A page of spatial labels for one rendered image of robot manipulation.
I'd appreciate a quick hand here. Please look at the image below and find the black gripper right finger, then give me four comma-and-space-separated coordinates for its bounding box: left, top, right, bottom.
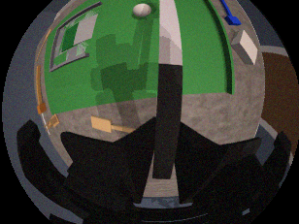
174, 123, 261, 205

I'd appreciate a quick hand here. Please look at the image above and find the white golf ball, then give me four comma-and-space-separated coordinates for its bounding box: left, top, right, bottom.
133, 3, 152, 17

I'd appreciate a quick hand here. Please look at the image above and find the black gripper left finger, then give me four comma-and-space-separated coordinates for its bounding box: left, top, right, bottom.
60, 116, 157, 205

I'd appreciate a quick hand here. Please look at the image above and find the blue putter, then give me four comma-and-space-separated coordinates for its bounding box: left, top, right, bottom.
219, 0, 241, 25

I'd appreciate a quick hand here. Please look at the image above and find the beige rectangular block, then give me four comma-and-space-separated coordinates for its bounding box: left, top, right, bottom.
231, 29, 258, 65

